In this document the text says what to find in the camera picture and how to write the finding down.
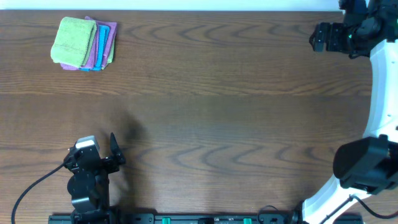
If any blue folded cloth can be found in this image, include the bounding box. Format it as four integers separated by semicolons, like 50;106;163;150
83;25;110;72

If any green microfiber cloth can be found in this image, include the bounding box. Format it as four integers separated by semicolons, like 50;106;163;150
50;17;96;68

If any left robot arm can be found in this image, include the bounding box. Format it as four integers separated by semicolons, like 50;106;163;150
64;133;126;224

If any purple folded cloth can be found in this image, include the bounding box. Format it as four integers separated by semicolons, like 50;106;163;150
60;22;99;70
96;21;118;70

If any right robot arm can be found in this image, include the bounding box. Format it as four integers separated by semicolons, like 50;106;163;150
287;0;397;223

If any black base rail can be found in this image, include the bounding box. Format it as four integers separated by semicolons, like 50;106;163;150
48;213;365;224

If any purple folded cloth lower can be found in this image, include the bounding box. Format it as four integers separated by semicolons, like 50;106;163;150
96;21;118;70

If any purple folded cloth on top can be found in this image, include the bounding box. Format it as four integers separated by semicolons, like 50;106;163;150
60;22;99;70

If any green folded cloth at bottom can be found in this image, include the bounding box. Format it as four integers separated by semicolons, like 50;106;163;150
107;40;115;64

